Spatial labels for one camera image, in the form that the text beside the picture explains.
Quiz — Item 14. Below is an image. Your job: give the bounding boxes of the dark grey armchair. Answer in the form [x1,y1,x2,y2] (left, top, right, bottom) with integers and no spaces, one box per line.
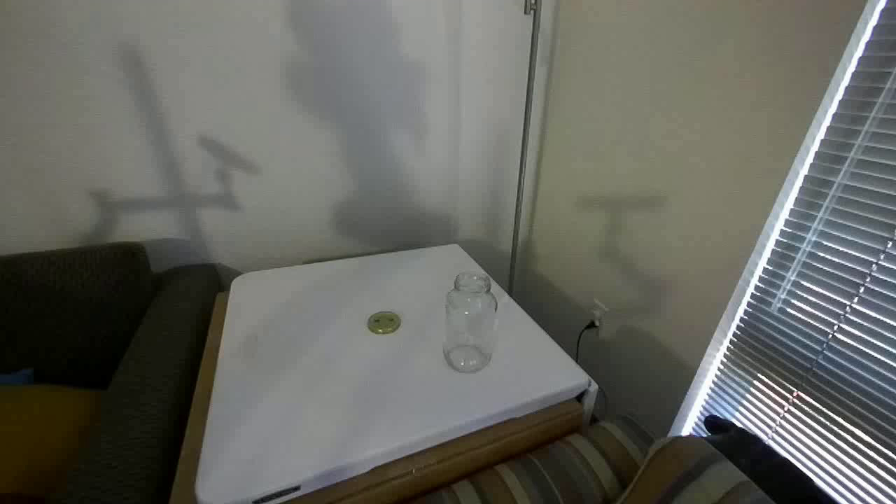
[0,241,241,504]

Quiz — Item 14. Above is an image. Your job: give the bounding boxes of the white plastic board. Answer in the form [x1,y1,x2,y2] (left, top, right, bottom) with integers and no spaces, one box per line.
[194,242,595,504]

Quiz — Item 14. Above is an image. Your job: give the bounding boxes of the striped fabric sofa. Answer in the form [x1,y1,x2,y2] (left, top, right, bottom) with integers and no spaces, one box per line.
[410,416,656,504]

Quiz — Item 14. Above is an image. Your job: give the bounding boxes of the clear glass jar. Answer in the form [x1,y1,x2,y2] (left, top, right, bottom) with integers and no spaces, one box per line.
[444,269,501,375]

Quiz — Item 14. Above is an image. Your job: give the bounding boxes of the white window blinds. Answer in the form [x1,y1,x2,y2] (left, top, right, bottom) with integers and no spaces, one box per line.
[673,0,896,504]

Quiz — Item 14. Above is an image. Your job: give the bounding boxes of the striped sofa cushion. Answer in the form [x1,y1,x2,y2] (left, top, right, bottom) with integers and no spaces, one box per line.
[620,430,780,504]

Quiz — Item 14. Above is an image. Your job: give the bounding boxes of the black frame object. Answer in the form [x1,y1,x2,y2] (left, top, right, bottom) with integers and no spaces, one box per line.
[703,413,834,504]

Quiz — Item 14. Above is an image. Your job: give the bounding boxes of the black plug with cable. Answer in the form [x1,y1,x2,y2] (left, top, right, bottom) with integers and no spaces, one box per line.
[572,311,605,370]

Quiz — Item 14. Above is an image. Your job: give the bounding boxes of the yellow cushion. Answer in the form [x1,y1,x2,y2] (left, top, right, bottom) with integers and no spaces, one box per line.
[0,384,106,500]

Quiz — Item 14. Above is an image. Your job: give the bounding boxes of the gold metal jar lid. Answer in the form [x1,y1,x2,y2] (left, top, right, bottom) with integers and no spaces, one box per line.
[364,307,407,338]

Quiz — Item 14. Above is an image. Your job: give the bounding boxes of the thin metal wall pole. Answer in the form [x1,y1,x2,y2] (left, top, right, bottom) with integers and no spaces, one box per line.
[508,0,546,296]

